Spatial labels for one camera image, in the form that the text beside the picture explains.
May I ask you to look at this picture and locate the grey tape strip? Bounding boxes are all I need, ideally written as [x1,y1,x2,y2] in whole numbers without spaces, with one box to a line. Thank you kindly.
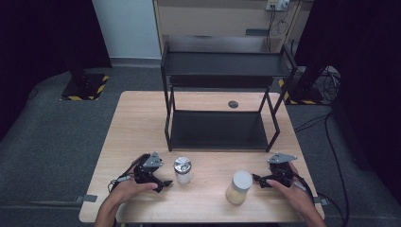
[75,194,98,203]
[313,195,330,206]

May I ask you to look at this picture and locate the tangle of black cables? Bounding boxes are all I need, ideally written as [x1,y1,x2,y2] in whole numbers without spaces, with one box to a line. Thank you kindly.
[315,65,342,104]

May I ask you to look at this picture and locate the striped-edge stand base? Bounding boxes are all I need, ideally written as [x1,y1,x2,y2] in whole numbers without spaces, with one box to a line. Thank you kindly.
[277,78,326,106]
[60,73,111,102]

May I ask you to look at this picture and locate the white panel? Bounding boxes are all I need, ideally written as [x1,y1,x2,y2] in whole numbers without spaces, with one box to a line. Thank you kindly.
[91,0,163,61]

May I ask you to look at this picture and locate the person's left hand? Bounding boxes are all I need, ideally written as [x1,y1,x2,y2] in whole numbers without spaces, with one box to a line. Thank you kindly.
[108,178,159,206]

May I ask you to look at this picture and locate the black cables from outlet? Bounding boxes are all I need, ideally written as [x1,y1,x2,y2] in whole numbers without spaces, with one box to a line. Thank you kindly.
[265,5,302,53]

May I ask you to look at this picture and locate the black two-tier metal rack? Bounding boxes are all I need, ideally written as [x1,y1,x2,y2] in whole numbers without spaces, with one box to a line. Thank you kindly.
[160,41,299,153]

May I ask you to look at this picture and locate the right hand-held gripper cable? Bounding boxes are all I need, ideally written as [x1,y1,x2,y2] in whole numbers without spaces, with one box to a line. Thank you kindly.
[290,169,316,203]

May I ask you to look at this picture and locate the dark curtain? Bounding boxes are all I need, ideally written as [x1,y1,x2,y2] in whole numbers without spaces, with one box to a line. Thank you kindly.
[294,0,401,204]
[0,0,113,141]

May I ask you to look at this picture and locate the person's right hand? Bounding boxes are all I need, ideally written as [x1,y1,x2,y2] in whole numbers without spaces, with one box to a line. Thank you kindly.
[266,162,314,216]

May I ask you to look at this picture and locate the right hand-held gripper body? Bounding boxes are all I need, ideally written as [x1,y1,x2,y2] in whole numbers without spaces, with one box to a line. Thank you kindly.
[267,151,299,187]

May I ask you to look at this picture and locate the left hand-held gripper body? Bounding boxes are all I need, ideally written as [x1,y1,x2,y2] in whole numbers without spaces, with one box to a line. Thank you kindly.
[132,151,164,185]

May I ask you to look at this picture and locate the white wall power outlet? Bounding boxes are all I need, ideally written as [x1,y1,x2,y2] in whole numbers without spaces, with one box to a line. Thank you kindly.
[265,0,290,12]

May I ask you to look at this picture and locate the long black floor cable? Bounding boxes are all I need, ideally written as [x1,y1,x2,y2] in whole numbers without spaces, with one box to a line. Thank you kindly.
[294,111,351,227]

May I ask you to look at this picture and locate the small jar with silver lid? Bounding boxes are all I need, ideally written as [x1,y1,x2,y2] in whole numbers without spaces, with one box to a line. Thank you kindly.
[172,156,193,185]

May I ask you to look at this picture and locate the large jar with white lid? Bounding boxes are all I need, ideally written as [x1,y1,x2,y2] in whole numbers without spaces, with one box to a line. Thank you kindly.
[225,169,253,206]

